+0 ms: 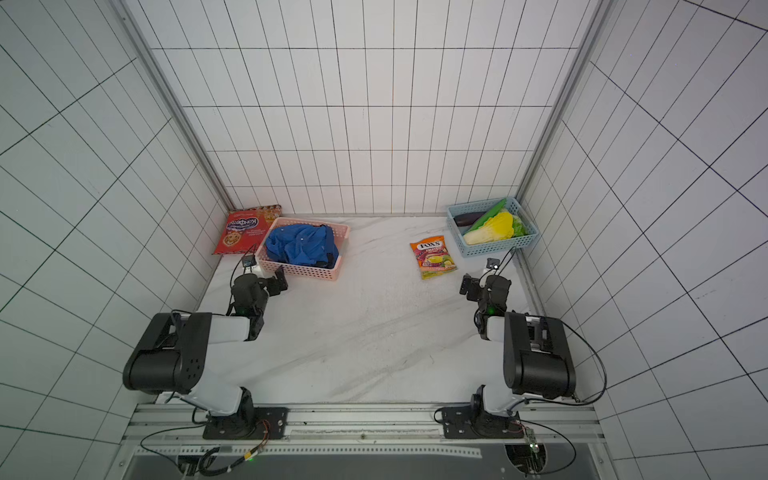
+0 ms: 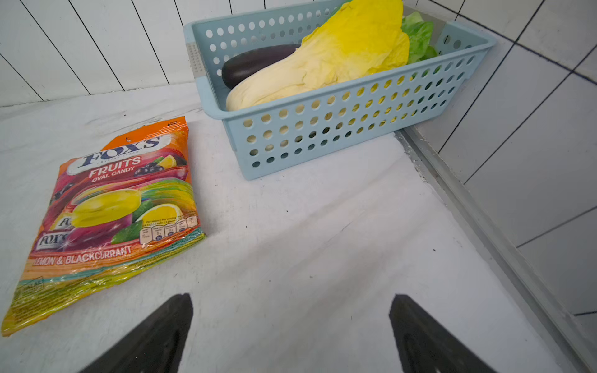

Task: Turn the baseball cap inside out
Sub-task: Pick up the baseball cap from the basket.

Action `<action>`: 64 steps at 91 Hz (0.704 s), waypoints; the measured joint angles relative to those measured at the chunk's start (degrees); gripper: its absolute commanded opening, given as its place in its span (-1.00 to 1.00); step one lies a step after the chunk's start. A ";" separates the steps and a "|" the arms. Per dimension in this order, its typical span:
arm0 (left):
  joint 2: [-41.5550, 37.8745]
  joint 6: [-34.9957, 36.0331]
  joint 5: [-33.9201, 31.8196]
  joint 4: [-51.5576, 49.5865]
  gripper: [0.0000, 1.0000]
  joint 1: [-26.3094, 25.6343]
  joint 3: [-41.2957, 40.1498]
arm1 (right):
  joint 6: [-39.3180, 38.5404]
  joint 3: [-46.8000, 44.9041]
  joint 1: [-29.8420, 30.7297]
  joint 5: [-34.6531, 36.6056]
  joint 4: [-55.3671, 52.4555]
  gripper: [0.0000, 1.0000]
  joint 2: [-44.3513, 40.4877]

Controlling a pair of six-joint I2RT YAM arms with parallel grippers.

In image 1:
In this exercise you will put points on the yellow toy cabbage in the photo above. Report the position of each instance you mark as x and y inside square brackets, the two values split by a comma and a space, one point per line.
[502, 226]

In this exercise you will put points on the purple toy eggplant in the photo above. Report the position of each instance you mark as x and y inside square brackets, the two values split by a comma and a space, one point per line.
[467, 219]

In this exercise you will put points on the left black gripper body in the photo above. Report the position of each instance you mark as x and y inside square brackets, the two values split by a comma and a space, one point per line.
[274, 282]

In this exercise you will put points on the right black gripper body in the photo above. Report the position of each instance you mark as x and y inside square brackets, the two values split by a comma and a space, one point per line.
[470, 286]

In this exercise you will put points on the red cookie snack bag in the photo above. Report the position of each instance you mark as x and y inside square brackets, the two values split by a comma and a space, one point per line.
[245, 229]

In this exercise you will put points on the aluminium mounting rail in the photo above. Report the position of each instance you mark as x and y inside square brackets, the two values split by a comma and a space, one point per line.
[174, 431]

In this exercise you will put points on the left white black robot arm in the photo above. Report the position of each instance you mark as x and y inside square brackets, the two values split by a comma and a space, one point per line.
[172, 353]

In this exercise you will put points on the light blue plastic basket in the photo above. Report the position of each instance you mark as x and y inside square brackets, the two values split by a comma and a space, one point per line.
[510, 204]

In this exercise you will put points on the orange Fox's candy bag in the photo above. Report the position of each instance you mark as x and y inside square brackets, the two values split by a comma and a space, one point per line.
[433, 257]

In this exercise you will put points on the pink plastic basket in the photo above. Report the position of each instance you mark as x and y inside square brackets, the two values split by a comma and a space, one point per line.
[341, 233]

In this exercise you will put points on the green toy cucumber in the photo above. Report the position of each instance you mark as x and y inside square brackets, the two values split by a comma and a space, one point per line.
[499, 206]

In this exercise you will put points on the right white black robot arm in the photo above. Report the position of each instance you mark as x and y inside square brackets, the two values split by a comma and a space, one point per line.
[536, 365]

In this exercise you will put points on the blue baseball cap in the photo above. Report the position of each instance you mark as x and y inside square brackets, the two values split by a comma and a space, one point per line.
[303, 245]

